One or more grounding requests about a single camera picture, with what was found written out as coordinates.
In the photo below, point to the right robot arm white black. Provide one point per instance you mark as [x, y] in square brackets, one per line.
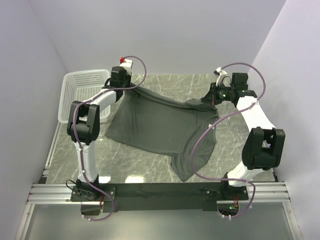
[263, 148]

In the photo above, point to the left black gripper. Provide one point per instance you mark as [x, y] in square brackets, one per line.
[129, 78]

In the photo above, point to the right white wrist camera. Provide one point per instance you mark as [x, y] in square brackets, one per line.
[221, 75]

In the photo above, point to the black base crossbar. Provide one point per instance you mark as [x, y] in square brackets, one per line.
[158, 196]

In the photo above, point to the white perforated plastic basket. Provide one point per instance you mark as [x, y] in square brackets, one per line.
[79, 86]

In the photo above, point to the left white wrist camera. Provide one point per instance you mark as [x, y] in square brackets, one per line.
[127, 64]

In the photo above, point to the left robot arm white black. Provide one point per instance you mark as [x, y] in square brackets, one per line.
[84, 127]

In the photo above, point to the dark grey t shirt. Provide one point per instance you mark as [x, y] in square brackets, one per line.
[148, 121]

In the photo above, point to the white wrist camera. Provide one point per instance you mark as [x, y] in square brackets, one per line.
[221, 75]
[127, 64]

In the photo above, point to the aluminium frame rail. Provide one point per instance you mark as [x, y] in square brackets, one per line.
[42, 193]

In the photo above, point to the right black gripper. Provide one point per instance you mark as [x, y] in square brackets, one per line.
[211, 97]

